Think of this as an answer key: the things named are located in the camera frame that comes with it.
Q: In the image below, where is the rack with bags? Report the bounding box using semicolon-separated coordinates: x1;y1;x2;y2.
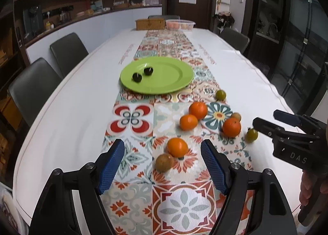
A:
213;11;235;33

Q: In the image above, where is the patterned table runner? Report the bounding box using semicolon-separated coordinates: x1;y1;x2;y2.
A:
101;29;259;235

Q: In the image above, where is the white plastic basket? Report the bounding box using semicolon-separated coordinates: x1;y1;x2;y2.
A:
165;19;196;31

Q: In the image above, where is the person's right hand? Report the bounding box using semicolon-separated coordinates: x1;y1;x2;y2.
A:
299;171;315;207

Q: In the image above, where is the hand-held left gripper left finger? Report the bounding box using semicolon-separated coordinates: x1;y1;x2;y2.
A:
29;139;125;235

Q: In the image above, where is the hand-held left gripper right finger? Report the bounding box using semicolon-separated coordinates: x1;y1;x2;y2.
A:
200;139;299;235

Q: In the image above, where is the grey dining chair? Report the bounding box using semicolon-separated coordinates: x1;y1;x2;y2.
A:
50;33;89;77
8;58;63;128
220;28;250;54
148;15;180;20

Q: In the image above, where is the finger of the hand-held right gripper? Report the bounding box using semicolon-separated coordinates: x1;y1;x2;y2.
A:
273;109;305;128
252;117;285;138

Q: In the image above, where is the orange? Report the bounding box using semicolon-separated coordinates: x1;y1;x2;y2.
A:
222;118;242;138
179;114;198;131
189;102;208;119
167;138;189;158

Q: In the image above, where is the black water dispenser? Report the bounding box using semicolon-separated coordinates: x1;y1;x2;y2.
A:
23;6;44;36

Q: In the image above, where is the green plate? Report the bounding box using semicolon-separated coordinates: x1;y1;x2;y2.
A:
120;57;194;95

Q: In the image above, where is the wicker box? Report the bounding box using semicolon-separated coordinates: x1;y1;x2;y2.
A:
136;19;166;30

